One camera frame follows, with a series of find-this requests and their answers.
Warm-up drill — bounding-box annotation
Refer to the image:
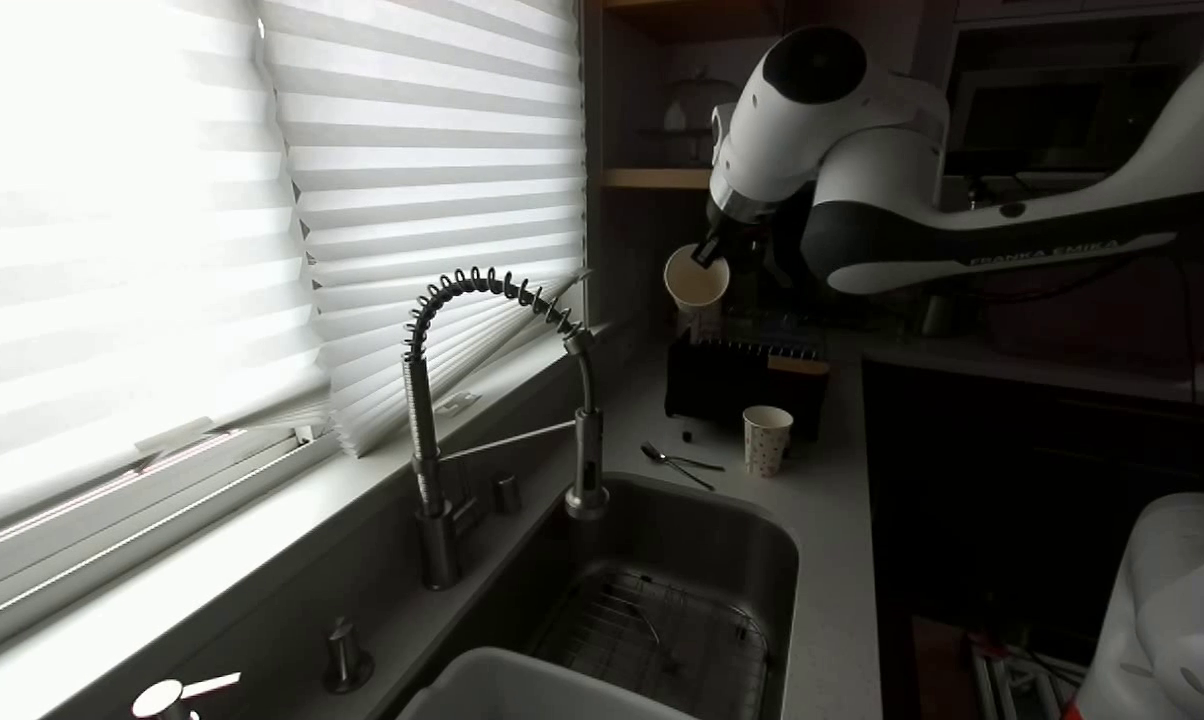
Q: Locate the long metal fork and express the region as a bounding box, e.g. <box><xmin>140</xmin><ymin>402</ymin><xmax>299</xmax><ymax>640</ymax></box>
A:
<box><xmin>662</xmin><ymin>458</ymin><xmax>720</xmax><ymax>496</ymax></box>

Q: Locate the white window frame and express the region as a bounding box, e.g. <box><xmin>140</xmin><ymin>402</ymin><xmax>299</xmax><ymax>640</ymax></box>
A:
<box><xmin>0</xmin><ymin>412</ymin><xmax>337</xmax><ymax>666</ymax></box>

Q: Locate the chrome soap dispenser pump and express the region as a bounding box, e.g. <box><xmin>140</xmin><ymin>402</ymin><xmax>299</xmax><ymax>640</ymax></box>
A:
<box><xmin>323</xmin><ymin>611</ymin><xmax>375</xmax><ymax>698</ymax></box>

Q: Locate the wide white window blind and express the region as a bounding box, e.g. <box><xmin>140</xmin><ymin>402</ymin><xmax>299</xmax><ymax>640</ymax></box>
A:
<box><xmin>0</xmin><ymin>0</ymin><xmax>334</xmax><ymax>536</ymax></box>

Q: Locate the stainless steel sink basin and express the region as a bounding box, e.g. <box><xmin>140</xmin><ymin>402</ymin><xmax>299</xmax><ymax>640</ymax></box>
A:
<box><xmin>398</xmin><ymin>473</ymin><xmax>806</xmax><ymax>720</ymax></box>

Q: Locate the chrome spring neck faucet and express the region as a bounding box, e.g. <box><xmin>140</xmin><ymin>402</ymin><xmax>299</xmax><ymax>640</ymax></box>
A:
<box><xmin>400</xmin><ymin>263</ymin><xmax>615</xmax><ymax>594</ymax></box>

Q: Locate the wire sink bottom grid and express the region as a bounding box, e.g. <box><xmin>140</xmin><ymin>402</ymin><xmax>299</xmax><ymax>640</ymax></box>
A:
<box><xmin>531</xmin><ymin>558</ymin><xmax>771</xmax><ymax>720</ymax></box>

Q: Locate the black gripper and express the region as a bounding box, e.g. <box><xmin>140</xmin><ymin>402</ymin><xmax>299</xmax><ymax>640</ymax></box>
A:
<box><xmin>694</xmin><ymin>198</ymin><xmax>763</xmax><ymax>271</ymax></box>

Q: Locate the metal spoon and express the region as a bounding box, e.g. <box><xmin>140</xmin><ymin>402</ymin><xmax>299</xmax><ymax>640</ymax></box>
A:
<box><xmin>640</xmin><ymin>441</ymin><xmax>731</xmax><ymax>478</ymax></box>

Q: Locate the white plastic wash tub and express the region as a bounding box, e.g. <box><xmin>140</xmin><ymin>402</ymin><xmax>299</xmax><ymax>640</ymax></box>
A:
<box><xmin>398</xmin><ymin>643</ymin><xmax>698</xmax><ymax>720</ymax></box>

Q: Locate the narrow white window blind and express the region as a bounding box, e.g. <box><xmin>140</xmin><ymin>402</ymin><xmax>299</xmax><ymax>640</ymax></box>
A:
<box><xmin>253</xmin><ymin>0</ymin><xmax>591</xmax><ymax>459</ymax></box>

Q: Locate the white patterned paper cup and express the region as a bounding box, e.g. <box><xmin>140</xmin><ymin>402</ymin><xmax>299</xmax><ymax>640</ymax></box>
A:
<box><xmin>662</xmin><ymin>240</ymin><xmax>736</xmax><ymax>318</ymax></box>
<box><xmin>741</xmin><ymin>404</ymin><xmax>799</xmax><ymax>482</ymax></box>

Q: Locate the chrome tap handle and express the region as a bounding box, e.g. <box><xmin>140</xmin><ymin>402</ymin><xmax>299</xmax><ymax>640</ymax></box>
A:
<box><xmin>130</xmin><ymin>670</ymin><xmax>248</xmax><ymax>720</ymax></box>

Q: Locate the wooden wall shelf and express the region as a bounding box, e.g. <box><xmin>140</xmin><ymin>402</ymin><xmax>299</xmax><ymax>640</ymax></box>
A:
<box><xmin>598</xmin><ymin>164</ymin><xmax>712</xmax><ymax>192</ymax></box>

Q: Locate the wire dome food cover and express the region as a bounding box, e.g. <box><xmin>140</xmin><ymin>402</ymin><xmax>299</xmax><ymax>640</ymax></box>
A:
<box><xmin>652</xmin><ymin>72</ymin><xmax>720</xmax><ymax>141</ymax></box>

